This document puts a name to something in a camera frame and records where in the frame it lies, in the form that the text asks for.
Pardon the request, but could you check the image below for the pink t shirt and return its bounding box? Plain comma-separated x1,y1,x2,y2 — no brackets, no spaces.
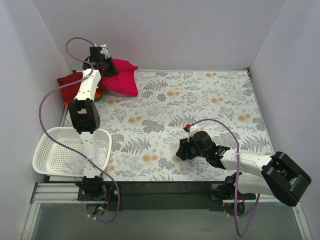
101,58,139,97

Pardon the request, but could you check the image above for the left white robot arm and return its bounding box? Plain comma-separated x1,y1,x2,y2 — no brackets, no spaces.
68,44,117,200

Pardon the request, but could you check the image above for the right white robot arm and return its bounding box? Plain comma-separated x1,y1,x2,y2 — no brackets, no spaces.
176,131,312,207

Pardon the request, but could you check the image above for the orange folded shirt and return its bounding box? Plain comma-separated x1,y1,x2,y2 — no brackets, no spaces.
64,100,97,108

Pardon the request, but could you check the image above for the green folded shirt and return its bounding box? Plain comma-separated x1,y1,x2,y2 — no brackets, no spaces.
94,92,102,102

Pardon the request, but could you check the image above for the floral tablecloth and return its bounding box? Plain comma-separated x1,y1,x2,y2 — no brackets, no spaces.
96,71,273,182

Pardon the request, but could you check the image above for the dark red folded shirt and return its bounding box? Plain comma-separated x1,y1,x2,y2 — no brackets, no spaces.
56,71,85,102

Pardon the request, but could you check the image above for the white garment in basket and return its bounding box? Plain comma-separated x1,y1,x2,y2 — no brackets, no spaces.
63,148,108,175

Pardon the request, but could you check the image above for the white plastic laundry basket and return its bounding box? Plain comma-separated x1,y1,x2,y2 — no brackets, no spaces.
32,127,112,178

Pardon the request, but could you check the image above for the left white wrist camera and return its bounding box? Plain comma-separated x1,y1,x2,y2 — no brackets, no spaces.
100,44,110,59

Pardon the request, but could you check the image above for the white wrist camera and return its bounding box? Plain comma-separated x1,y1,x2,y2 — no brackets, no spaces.
100,44,110,59
183,124,199,140

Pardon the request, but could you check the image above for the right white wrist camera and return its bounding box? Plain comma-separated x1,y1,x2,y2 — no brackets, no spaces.
183,124,199,140

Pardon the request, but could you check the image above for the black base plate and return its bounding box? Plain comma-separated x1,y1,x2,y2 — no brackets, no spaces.
77,181,241,213

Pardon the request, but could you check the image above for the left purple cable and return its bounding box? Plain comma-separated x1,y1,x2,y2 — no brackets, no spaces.
38,37,122,223

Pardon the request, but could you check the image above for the aluminium frame rail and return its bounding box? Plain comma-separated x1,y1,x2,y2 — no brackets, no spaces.
21,181,313,240

